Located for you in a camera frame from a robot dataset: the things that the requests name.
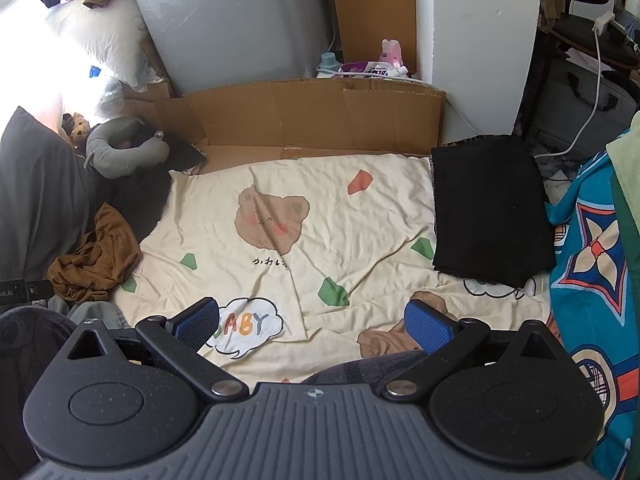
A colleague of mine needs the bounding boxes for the pale green cloth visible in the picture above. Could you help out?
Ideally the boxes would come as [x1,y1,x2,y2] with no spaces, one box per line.
[606,110,640,201]

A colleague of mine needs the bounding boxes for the black office chair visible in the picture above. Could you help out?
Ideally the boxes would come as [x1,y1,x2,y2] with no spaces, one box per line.
[550,0,640,71]

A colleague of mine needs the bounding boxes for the dark grey pillow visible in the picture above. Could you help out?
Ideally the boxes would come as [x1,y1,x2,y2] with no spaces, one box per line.
[0,106,108,306]

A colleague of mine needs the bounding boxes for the blue patterned blanket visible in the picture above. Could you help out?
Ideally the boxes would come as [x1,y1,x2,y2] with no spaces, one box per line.
[545,130,640,480]

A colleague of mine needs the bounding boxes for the white pillow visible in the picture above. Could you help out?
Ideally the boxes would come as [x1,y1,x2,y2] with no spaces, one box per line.
[45,0,151,91]

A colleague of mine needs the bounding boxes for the grey plastic wrapped mattress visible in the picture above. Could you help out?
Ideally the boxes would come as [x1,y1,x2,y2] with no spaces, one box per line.
[120,0,346,96]

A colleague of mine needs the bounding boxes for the purple white packet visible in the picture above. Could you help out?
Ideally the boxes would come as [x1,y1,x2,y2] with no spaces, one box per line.
[340,60,408,78]

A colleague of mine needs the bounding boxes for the tall upright cardboard sheet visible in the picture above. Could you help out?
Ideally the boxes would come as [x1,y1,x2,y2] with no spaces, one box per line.
[327,0,420,78]

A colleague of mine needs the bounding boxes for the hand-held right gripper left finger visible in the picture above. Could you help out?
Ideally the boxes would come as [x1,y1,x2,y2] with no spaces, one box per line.
[65,297,249,402]

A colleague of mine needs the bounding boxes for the folded brown cardboard sheet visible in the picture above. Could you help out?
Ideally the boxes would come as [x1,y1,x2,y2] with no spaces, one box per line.
[122,77,447,173]

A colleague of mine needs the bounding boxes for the brown t-shirt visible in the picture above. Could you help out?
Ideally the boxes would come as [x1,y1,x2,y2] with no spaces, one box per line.
[47,202,143,303]

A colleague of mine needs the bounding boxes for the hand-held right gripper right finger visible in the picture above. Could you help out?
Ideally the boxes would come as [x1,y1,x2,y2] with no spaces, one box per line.
[382,299,568,402]

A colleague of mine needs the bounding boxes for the grey neck pillow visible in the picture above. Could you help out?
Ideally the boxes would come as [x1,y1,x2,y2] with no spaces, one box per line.
[82,116,167,179]

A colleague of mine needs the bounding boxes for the grey crumpled garment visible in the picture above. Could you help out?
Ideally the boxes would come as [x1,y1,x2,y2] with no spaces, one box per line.
[47,295,128,331]

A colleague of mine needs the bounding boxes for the grey storage bag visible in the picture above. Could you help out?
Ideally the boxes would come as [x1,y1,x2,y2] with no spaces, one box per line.
[525,52,638,161]

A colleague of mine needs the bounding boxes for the cream bear print blanket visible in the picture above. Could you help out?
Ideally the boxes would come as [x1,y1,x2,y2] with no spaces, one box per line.
[112,152,553,386]

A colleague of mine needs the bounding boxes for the plush toy with sunglasses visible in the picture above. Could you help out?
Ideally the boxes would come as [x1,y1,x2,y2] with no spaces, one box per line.
[61,112,91,150]

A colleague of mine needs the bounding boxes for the crumpled black garment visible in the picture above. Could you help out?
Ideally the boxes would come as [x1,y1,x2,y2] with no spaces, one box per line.
[107,127,207,243]

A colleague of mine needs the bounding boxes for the crumpled clear plastic bag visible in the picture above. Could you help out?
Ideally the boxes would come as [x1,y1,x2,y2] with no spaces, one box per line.
[95,77,126,117]

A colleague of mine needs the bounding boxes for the white charger cable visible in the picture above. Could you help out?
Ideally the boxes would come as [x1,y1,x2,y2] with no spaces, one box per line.
[534,25,608,160]

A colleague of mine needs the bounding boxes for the folded black knit sweater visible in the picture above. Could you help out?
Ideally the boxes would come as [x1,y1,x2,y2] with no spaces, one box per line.
[431,134,557,289]

